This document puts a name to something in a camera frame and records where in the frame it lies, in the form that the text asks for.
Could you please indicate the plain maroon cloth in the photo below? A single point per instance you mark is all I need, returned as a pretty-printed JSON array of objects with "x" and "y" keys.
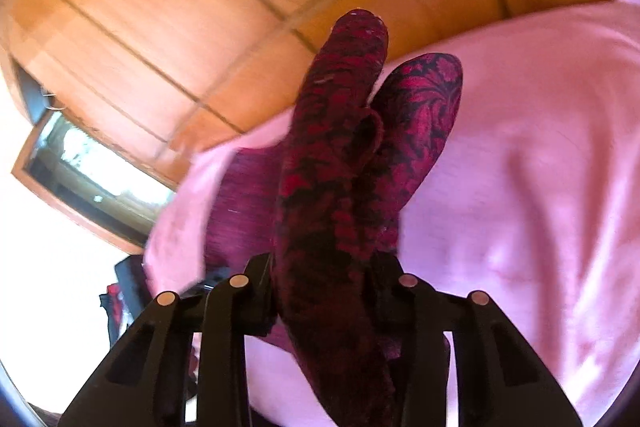
[{"x": 240, "y": 207}]

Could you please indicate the wooden framed window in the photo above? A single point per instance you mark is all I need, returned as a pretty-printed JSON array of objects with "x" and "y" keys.
[{"x": 85, "y": 177}]

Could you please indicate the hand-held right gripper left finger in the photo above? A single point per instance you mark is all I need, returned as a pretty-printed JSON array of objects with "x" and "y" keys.
[{"x": 257, "y": 299}]

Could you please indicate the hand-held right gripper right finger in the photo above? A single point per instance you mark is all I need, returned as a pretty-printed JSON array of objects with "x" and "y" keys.
[{"x": 400, "y": 307}]

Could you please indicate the red black patterned cloth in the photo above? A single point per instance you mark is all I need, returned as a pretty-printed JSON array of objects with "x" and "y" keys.
[{"x": 330, "y": 187}]

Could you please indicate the dark cloth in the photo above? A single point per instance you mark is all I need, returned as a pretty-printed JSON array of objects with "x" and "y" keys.
[{"x": 125, "y": 292}]

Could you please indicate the pink bed sheet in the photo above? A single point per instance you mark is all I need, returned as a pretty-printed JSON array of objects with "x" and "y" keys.
[{"x": 525, "y": 187}]

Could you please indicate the glossy wooden wardrobe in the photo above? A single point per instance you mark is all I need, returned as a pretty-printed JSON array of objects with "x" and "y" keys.
[{"x": 200, "y": 7}]

